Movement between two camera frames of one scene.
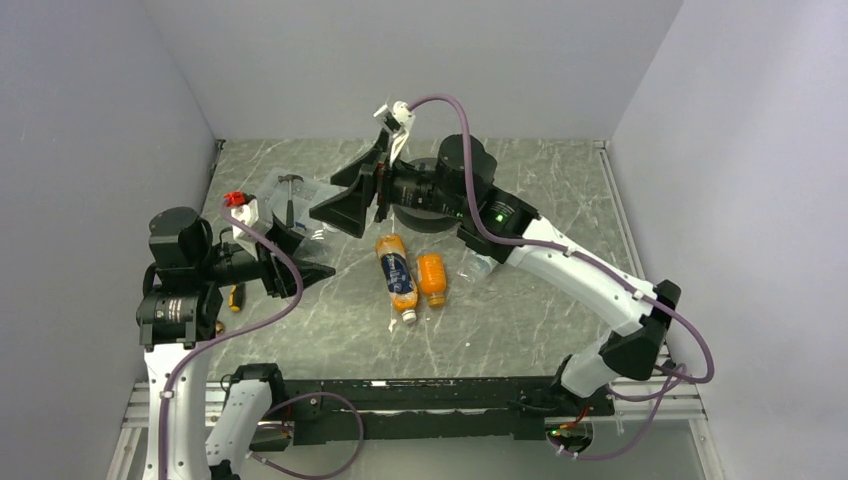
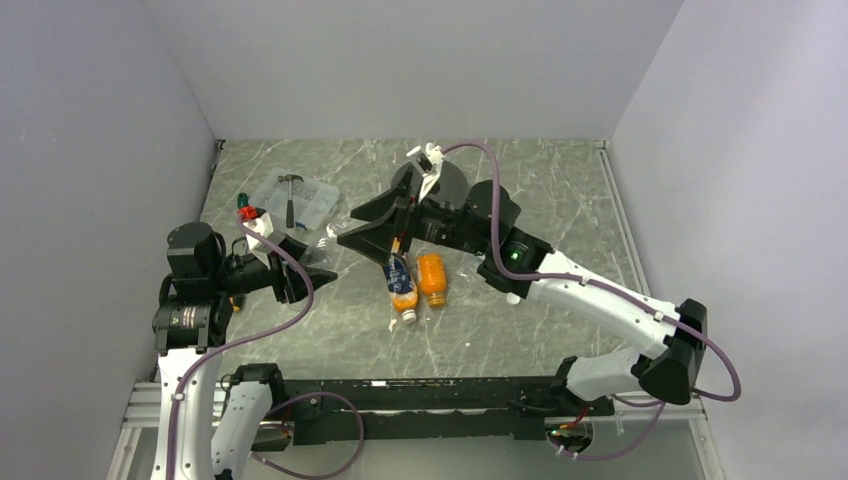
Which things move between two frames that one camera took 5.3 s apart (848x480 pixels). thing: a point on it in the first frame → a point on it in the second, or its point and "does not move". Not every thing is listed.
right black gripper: x=348 y=210 → x=377 y=241
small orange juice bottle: x=432 y=278 does not move
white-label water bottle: x=475 y=266 does not move
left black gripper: x=277 y=273 does not move
